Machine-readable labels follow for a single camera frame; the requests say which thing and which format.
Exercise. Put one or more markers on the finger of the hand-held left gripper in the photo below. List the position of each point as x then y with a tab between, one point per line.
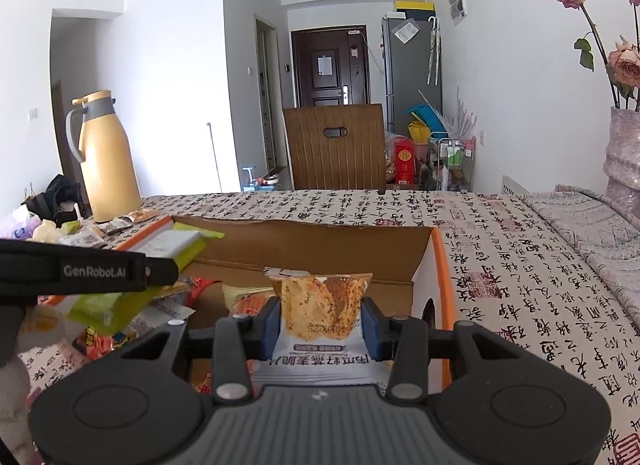
162	272

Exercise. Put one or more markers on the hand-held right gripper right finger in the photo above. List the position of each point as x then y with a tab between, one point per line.
372	329

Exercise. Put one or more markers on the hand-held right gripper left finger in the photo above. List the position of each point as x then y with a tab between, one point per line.
273	325

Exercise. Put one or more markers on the green striped snack packet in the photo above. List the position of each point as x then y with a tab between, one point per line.
170	244

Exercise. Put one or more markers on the pile of snack packets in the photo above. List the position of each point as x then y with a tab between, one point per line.
210	290

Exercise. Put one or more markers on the cracker print snack packet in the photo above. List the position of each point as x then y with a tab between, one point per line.
141	215
320	305

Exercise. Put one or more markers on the orange-red cardboard box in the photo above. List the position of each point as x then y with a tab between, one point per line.
350	250

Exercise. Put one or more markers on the white snack packet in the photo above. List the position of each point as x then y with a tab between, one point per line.
114	226

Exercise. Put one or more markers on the purple tissue pack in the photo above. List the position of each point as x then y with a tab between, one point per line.
15	230

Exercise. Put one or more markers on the black bag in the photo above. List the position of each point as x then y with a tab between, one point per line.
57	195

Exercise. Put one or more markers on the yellow thermos jug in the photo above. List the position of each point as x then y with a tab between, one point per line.
107	160

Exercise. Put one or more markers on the thin white pole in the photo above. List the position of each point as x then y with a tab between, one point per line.
215	160

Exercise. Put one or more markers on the red gift box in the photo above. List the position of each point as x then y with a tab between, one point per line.
405	160

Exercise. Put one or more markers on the wooden chair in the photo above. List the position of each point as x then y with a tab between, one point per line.
332	155

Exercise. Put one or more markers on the yellow bag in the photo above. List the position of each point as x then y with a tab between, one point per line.
419	131

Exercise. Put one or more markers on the white interior door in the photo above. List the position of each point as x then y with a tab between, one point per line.
266	95

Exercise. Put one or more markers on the lavender dried flowers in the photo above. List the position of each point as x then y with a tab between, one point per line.
460	115

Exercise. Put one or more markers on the grey patterned cloth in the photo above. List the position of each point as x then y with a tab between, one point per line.
590	225

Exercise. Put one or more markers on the grey refrigerator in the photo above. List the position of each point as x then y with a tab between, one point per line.
407	75

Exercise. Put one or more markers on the dark entrance door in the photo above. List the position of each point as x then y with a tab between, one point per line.
327	67

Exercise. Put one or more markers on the white folded umbrella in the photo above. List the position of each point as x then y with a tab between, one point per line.
434	50

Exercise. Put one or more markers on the paper in plastic sleeve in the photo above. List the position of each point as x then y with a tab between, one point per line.
406	30

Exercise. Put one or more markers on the pink textured vase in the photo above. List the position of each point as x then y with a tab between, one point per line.
625	165

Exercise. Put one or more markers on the yellow black box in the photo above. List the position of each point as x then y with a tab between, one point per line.
415	6

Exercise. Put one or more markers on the wall light switch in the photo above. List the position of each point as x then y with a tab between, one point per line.
33	113

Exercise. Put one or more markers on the white wall heater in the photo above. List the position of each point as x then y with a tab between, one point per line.
515	184

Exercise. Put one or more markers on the wall outlet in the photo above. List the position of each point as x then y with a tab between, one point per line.
483	137

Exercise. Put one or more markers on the white wall panel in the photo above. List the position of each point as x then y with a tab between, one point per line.
457	0

